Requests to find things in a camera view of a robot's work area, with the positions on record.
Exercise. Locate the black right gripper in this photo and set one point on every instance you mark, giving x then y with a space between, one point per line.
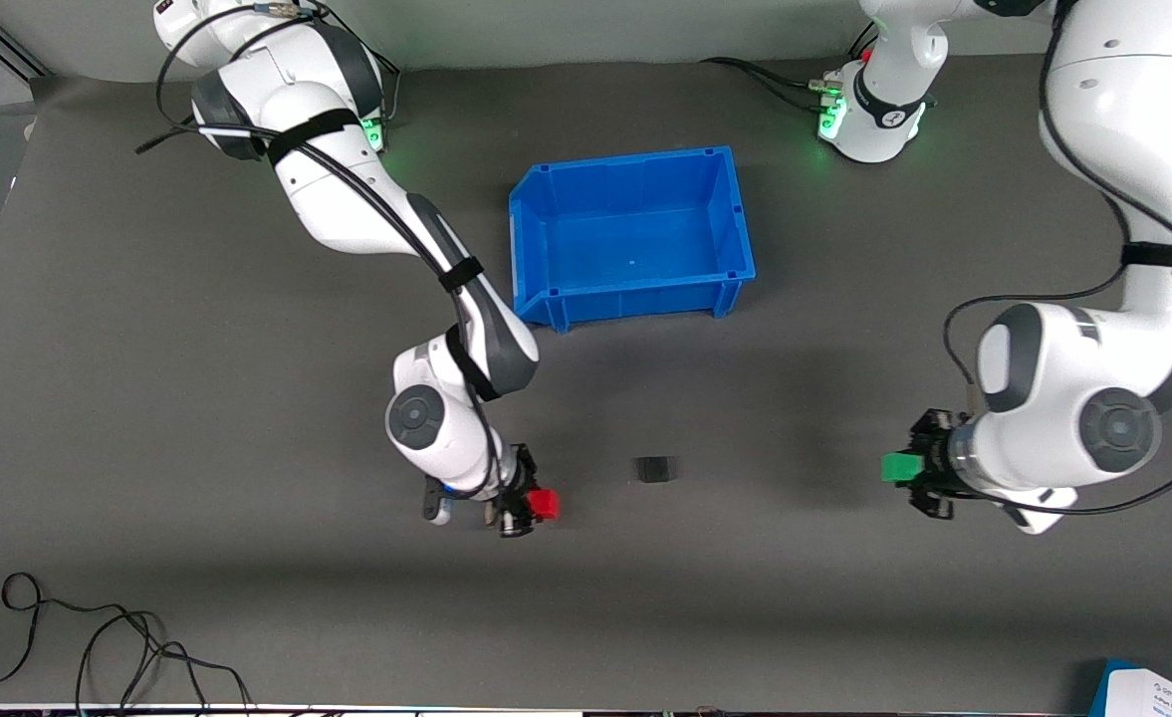
521 482

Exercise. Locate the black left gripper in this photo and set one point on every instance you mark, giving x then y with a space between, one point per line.
935 456

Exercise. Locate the small red cube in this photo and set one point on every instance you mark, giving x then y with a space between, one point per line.
544 504

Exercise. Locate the small green cube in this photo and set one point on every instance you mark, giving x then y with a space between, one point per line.
901 468

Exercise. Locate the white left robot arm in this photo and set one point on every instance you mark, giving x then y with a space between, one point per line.
1123 119

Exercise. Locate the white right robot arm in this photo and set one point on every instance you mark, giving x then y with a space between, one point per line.
347 189

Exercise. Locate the small black cube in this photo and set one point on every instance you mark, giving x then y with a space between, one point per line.
653 470

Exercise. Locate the blue plastic storage bin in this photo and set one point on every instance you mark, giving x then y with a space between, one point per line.
635 239

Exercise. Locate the dark grey table mat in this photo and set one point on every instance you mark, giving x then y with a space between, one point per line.
247 418

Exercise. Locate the blue box with white label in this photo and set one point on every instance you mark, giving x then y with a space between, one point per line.
1163 697

